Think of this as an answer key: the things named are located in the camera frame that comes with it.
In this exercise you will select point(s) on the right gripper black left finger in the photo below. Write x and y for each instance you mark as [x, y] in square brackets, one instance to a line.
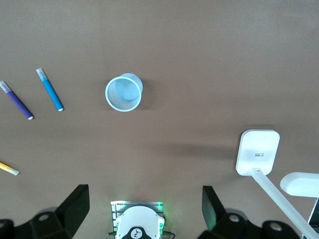
[62, 219]

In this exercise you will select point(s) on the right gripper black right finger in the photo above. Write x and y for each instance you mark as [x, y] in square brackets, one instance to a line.
[224, 224]

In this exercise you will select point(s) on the blue marker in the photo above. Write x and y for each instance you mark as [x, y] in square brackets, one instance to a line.
[51, 92]

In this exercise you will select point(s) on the yellow marker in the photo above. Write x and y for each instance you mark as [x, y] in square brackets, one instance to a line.
[7, 168]

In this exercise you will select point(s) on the purple marker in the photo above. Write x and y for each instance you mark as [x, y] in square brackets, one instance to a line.
[17, 102]

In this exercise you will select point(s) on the translucent blue plastic cup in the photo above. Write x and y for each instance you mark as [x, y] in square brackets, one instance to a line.
[122, 93]

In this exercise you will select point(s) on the brown table cover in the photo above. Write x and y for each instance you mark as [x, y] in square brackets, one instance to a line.
[174, 49]

